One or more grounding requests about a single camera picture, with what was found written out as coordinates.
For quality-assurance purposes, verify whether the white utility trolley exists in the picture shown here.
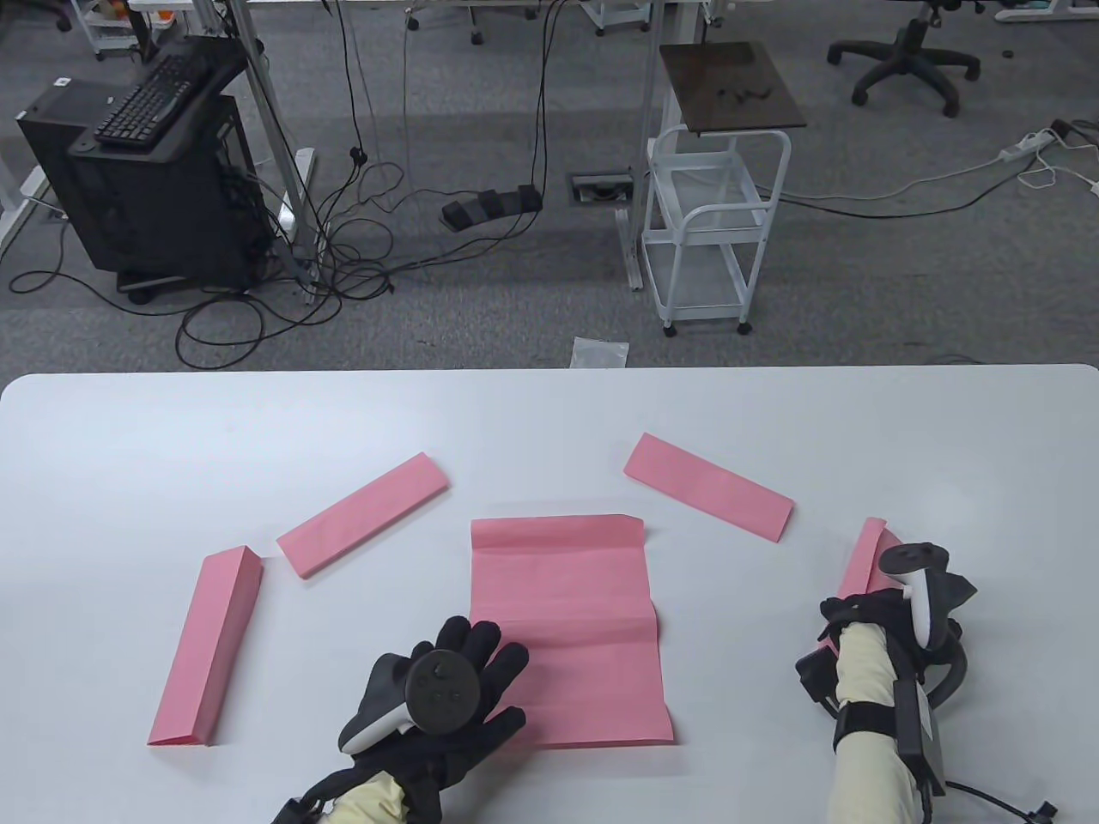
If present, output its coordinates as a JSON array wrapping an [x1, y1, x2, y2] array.
[[641, 126, 793, 337]]

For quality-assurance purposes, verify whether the pink paper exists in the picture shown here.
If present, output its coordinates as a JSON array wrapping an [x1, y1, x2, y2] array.
[[817, 518, 904, 653], [470, 513, 677, 746], [276, 452, 452, 580], [624, 433, 795, 543], [148, 545, 264, 746]]

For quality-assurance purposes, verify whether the black foot pedal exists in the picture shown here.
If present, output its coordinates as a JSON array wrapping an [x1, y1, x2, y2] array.
[[440, 184, 544, 231]]

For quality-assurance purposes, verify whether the white trolley base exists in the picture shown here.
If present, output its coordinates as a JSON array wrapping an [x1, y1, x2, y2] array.
[[580, 0, 653, 35]]

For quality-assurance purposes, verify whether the brown wooden board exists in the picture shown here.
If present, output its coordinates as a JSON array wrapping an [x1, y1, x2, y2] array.
[[659, 40, 809, 136]]

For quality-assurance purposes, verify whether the person's right forearm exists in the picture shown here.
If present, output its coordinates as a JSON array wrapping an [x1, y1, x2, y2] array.
[[826, 620, 920, 824]]

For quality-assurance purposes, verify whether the person's left forearm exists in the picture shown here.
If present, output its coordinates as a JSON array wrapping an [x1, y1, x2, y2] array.
[[331, 771, 409, 824]]

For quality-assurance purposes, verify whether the black keyboard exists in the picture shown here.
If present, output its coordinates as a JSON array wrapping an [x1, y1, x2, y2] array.
[[93, 51, 222, 148]]

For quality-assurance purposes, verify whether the person's left hand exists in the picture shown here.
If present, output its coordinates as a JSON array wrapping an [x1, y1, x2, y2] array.
[[339, 615, 531, 824]]

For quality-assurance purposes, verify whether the tangle of black floor cables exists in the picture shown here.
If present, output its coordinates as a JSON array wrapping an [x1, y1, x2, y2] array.
[[9, 0, 572, 372]]

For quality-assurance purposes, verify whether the dark floor cable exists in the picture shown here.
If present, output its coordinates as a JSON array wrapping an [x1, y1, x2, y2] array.
[[777, 154, 1023, 217]]

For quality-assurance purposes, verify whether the black computer tower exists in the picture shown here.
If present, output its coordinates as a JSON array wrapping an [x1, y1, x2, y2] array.
[[17, 34, 269, 300]]

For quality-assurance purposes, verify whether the person's right hand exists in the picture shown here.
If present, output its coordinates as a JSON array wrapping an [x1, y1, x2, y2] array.
[[820, 591, 926, 660]]

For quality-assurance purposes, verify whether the black cable with connector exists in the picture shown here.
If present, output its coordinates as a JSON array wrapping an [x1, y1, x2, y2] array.
[[919, 639, 1057, 824]]

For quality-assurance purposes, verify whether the grey desk leg frame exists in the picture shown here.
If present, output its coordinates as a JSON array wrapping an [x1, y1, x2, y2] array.
[[191, 0, 325, 306]]

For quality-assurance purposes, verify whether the black chair caster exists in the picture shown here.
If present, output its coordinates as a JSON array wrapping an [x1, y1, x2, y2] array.
[[0, 0, 74, 33]]

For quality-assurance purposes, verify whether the white floor cable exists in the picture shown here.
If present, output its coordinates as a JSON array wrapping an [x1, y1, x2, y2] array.
[[1017, 137, 1099, 197]]

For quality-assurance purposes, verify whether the black arm strap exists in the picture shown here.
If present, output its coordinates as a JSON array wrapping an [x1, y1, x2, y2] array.
[[833, 704, 898, 754]]

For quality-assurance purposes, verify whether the white shelf cart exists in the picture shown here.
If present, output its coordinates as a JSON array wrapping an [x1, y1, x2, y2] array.
[[69, 0, 143, 61]]

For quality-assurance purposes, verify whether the black office chair base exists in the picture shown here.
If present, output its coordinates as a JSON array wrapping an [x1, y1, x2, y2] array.
[[827, 0, 984, 118]]

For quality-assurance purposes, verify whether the black and white controller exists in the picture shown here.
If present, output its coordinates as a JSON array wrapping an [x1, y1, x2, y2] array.
[[339, 651, 484, 756], [878, 541, 978, 653]]

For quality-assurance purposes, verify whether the white desk foot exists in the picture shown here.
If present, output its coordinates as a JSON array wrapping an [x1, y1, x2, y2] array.
[[0, 129, 54, 258], [994, 0, 1099, 24]]

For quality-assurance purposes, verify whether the clear plastic bag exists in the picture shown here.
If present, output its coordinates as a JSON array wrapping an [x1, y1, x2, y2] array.
[[571, 337, 631, 370]]

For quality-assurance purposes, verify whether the white power strip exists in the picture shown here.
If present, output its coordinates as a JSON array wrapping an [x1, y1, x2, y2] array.
[[999, 129, 1059, 164]]

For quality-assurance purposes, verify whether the metal floor socket box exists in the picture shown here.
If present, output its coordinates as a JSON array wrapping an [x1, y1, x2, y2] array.
[[568, 172, 637, 206]]

